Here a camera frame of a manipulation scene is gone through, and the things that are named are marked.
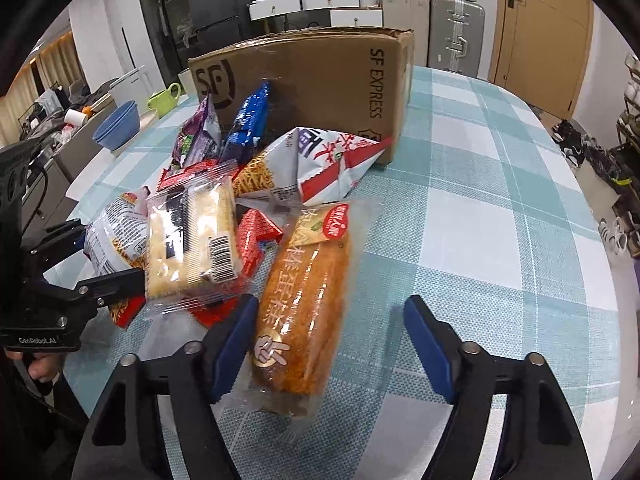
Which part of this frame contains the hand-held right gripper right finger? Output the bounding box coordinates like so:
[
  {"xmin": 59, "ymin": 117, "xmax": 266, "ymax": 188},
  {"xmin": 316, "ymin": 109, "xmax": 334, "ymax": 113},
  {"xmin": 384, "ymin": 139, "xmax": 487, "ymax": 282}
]
[{"xmin": 403, "ymin": 294, "xmax": 586, "ymax": 480}]

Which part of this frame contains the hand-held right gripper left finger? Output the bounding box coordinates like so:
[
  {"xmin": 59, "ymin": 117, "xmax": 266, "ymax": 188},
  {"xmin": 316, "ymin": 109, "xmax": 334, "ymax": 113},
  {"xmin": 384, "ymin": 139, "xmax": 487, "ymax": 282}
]
[{"xmin": 70, "ymin": 292, "xmax": 261, "ymax": 480}]

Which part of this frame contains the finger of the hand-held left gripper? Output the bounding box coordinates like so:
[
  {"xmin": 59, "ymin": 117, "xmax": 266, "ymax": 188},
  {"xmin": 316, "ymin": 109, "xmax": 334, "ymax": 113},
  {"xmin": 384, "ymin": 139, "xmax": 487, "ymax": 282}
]
[
  {"xmin": 20, "ymin": 218, "xmax": 87, "ymax": 266},
  {"xmin": 72, "ymin": 268, "xmax": 147, "ymax": 313}
]

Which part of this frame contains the small white noodle snack bag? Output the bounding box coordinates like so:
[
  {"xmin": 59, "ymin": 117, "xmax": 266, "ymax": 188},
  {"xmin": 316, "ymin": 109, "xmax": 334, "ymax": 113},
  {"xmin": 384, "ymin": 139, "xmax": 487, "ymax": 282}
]
[{"xmin": 82, "ymin": 190, "xmax": 151, "ymax": 328}]

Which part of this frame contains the long orange bread package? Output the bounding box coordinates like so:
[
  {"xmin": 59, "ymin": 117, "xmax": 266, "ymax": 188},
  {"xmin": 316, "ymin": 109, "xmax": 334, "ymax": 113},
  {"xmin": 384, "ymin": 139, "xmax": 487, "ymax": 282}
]
[{"xmin": 240, "ymin": 200, "xmax": 366, "ymax": 418}]

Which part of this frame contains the clear yellow cake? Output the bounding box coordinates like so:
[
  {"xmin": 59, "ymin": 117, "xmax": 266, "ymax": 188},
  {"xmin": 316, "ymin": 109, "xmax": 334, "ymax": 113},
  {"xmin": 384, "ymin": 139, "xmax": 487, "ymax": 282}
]
[{"xmin": 144, "ymin": 159, "xmax": 256, "ymax": 313}]

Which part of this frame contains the red snack packet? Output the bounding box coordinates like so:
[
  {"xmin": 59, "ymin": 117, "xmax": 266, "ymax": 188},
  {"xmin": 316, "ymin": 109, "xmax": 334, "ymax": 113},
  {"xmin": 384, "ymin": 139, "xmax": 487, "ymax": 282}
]
[
  {"xmin": 236, "ymin": 208, "xmax": 284, "ymax": 278},
  {"xmin": 161, "ymin": 160, "xmax": 221, "ymax": 191}
]

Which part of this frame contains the purple snack bag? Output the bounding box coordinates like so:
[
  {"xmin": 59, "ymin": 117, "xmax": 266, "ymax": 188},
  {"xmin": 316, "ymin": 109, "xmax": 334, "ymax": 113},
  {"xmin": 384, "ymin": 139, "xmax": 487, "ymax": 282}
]
[{"xmin": 170, "ymin": 95, "xmax": 223, "ymax": 171}]

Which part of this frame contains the large white noodle snack bag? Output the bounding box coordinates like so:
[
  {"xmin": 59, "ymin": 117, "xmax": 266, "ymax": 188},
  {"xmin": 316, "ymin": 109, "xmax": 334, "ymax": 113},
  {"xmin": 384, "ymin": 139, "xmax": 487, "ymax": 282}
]
[{"xmin": 232, "ymin": 126, "xmax": 396, "ymax": 206}]

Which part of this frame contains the blue biscuit packet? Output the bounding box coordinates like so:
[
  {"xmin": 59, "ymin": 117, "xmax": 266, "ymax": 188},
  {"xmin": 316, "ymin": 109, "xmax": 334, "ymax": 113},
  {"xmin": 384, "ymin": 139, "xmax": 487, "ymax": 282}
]
[{"xmin": 220, "ymin": 80, "xmax": 273, "ymax": 163}]

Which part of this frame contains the brown cardboard box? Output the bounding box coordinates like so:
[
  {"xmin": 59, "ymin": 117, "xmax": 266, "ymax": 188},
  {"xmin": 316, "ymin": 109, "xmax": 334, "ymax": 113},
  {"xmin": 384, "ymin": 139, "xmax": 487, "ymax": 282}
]
[{"xmin": 188, "ymin": 27, "xmax": 416, "ymax": 168}]

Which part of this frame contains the person's left hand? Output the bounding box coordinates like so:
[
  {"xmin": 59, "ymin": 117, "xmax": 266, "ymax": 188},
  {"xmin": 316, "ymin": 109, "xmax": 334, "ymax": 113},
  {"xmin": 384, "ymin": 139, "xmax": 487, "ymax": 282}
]
[{"xmin": 6, "ymin": 351, "xmax": 65, "ymax": 384}]

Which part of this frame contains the blue bowl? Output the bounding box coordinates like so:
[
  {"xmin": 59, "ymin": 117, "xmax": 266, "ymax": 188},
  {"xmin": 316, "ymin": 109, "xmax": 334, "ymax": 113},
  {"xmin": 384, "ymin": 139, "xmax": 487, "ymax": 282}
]
[
  {"xmin": 95, "ymin": 125, "xmax": 140, "ymax": 152},
  {"xmin": 93, "ymin": 100, "xmax": 139, "ymax": 143}
]

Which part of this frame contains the checked tablecloth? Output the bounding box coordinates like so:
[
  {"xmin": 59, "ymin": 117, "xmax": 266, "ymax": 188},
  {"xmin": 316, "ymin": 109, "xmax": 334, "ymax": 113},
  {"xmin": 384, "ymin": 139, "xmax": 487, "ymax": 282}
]
[{"xmin": 62, "ymin": 62, "xmax": 623, "ymax": 480}]

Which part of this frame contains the beige bowl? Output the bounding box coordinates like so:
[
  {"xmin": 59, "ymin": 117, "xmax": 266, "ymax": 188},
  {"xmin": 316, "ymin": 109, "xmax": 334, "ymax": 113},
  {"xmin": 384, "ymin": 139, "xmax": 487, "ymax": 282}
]
[{"xmin": 111, "ymin": 109, "xmax": 162, "ymax": 155}]

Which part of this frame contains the green mug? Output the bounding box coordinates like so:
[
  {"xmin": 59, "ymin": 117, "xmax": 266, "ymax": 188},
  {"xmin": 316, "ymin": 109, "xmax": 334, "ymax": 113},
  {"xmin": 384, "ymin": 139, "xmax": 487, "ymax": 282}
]
[{"xmin": 146, "ymin": 82, "xmax": 182, "ymax": 117}]

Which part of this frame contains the beige curtain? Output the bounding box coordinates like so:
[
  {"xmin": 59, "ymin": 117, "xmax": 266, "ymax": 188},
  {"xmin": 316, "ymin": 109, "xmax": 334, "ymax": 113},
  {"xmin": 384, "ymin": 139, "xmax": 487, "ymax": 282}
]
[{"xmin": 0, "ymin": 30, "xmax": 81, "ymax": 136}]

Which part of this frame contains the beige cup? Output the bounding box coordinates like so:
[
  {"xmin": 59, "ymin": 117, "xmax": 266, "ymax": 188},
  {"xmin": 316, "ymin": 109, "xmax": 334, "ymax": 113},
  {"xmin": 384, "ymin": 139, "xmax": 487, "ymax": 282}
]
[{"xmin": 177, "ymin": 66, "xmax": 200, "ymax": 97}]

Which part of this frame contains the dark glass cabinet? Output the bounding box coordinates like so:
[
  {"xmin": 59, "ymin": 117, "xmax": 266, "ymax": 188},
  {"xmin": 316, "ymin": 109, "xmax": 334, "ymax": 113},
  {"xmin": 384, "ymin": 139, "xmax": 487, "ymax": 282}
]
[{"xmin": 134, "ymin": 0, "xmax": 193, "ymax": 86}]

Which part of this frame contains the group of assorted shoes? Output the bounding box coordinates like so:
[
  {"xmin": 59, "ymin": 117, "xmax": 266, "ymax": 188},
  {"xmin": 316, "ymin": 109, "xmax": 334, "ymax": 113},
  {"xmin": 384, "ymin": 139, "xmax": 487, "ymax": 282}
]
[{"xmin": 550, "ymin": 52, "xmax": 640, "ymax": 258}]

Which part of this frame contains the dark grey refrigerator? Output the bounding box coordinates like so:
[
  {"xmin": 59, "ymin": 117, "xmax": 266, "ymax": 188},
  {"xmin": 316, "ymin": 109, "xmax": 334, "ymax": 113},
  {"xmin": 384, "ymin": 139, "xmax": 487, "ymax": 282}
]
[{"xmin": 181, "ymin": 0, "xmax": 253, "ymax": 53}]

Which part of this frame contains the shoe rack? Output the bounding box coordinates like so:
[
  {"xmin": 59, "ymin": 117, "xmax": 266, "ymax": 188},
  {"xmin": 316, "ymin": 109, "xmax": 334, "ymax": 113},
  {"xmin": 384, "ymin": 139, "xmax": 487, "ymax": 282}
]
[{"xmin": 612, "ymin": 55, "xmax": 640, "ymax": 241}]

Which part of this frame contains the silver suitcase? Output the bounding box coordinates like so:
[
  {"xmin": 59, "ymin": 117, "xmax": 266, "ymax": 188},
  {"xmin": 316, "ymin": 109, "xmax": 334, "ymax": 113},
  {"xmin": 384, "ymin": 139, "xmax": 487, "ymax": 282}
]
[{"xmin": 429, "ymin": 0, "xmax": 487, "ymax": 78}]

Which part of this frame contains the wooden door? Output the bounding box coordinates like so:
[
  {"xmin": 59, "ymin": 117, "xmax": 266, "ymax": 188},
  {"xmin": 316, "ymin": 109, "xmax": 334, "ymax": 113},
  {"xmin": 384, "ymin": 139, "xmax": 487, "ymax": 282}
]
[{"xmin": 487, "ymin": 0, "xmax": 596, "ymax": 121}]

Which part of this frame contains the beige suitcase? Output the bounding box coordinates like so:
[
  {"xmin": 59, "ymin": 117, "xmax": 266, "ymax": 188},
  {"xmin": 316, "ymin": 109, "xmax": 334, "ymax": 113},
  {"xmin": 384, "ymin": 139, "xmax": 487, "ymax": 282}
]
[{"xmin": 381, "ymin": 0, "xmax": 432, "ymax": 66}]

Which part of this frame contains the white drawer cabinet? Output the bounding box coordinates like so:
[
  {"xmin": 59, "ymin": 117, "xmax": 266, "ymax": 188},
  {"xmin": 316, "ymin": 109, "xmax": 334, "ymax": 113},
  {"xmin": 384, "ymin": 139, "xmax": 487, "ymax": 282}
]
[{"xmin": 248, "ymin": 0, "xmax": 383, "ymax": 36}]

